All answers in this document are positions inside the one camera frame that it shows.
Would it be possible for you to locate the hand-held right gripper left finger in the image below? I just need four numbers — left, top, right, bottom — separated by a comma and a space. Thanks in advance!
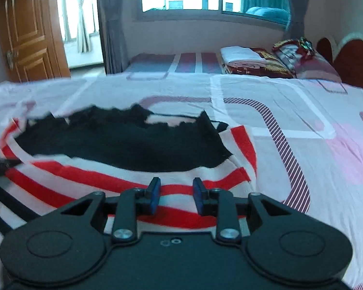
60, 177, 162, 244

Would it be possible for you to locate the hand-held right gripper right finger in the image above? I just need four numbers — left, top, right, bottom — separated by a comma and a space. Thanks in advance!
193, 178, 294, 244

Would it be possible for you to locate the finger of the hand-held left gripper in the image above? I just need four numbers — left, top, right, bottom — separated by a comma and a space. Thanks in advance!
0, 155, 22, 176

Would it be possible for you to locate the striped knit sweater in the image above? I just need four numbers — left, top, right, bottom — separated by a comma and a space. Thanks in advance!
0, 104, 258, 259

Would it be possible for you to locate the patterned bed sheet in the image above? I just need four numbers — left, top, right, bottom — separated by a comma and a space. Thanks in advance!
0, 72, 363, 290

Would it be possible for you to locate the brown wooden door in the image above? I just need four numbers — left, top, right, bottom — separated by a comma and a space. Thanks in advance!
0, 0, 71, 82

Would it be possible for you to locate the folded red yellow blanket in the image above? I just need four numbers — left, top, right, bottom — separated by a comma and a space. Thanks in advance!
224, 47, 295, 79

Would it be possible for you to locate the folded white blanket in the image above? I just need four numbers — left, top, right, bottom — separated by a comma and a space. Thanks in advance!
220, 46, 262, 65

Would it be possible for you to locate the grey curtain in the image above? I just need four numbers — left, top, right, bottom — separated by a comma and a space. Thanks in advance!
286, 0, 317, 38
95, 0, 130, 74

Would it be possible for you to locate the light sheer curtain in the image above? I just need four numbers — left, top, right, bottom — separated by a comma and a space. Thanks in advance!
74, 0, 93, 53

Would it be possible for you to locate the balcony window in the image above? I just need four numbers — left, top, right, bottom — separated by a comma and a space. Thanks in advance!
47, 0, 100, 44

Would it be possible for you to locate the red checked pillow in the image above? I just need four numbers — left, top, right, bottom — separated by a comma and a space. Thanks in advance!
272, 38, 342, 82

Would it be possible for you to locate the colourful ribbon bundle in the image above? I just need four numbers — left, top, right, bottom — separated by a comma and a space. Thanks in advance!
298, 36, 317, 50

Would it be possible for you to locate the teal quilt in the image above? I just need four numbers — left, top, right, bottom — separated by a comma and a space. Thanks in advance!
245, 6, 291, 25

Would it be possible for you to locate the red and white headboard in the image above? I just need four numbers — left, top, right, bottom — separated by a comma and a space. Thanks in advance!
316, 33, 363, 94

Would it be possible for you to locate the metal door handle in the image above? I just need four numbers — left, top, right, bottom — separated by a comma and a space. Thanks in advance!
4, 50, 19, 70

